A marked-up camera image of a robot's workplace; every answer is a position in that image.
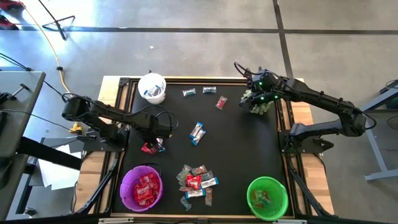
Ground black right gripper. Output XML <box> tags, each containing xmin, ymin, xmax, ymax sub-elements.
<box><xmin>241</xmin><ymin>90</ymin><xmax>280</xmax><ymax>113</ymax></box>

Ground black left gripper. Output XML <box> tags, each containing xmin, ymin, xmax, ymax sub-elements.
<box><xmin>141</xmin><ymin>114</ymin><xmax>174</xmax><ymax>149</ymax></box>

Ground green candy in clear wrapper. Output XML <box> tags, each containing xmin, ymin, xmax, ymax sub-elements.
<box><xmin>175</xmin><ymin>164</ymin><xmax>193</xmax><ymax>183</ymax></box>

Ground artificial succulent in pot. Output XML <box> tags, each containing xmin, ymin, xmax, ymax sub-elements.
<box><xmin>241</xmin><ymin>89</ymin><xmax>274</xmax><ymax>115</ymax></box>

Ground black textured table mat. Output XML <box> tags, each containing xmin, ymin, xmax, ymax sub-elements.
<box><xmin>111</xmin><ymin>83</ymin><xmax>295</xmax><ymax>217</ymax></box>

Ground purple plastic bucket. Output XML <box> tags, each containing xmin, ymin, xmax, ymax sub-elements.
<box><xmin>119</xmin><ymin>163</ymin><xmax>164</xmax><ymax>213</ymax></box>

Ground white plastic bucket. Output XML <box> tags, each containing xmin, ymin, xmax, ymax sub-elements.
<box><xmin>137</xmin><ymin>72</ymin><xmax>167</xmax><ymax>105</ymax></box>

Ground yellow clamp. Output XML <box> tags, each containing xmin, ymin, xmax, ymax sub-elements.
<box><xmin>68</xmin><ymin>123</ymin><xmax>84</xmax><ymax>136</ymax></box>

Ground green plastic bucket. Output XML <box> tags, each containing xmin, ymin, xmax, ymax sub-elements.
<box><xmin>246</xmin><ymin>175</ymin><xmax>289</xmax><ymax>222</ymax></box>

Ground white paper sheets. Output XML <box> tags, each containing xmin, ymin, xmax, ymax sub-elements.
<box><xmin>37</xmin><ymin>143</ymin><xmax>83</xmax><ymax>191</ymax></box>

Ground black desk beam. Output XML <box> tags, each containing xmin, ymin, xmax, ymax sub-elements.
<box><xmin>17</xmin><ymin>136</ymin><xmax>82</xmax><ymax>171</ymax></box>

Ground grey desk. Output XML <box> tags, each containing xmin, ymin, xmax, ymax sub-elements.
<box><xmin>0</xmin><ymin>70</ymin><xmax>47</xmax><ymax>220</ymax></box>

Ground black tool on desk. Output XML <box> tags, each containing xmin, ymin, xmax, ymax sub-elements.
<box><xmin>0</xmin><ymin>82</ymin><xmax>32</xmax><ymax>106</ymax></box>

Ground black tripod stand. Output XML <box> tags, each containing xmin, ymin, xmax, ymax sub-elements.
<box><xmin>37</xmin><ymin>0</ymin><xmax>76</xmax><ymax>41</ymax></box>

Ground red shoe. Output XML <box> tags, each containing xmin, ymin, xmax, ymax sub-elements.
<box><xmin>0</xmin><ymin>15</ymin><xmax>20</xmax><ymax>31</ymax></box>
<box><xmin>0</xmin><ymin>0</ymin><xmax>26</xmax><ymax>10</ymax></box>

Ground yellow floor cable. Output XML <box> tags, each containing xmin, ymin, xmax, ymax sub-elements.
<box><xmin>21</xmin><ymin>4</ymin><xmax>74</xmax><ymax>98</ymax></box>

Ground grey table frame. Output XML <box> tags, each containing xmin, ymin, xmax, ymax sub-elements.
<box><xmin>347</xmin><ymin>79</ymin><xmax>398</xmax><ymax>182</ymax></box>

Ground black floor cable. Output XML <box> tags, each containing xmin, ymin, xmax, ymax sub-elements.
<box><xmin>0</xmin><ymin>52</ymin><xmax>32</xmax><ymax>72</ymax></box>

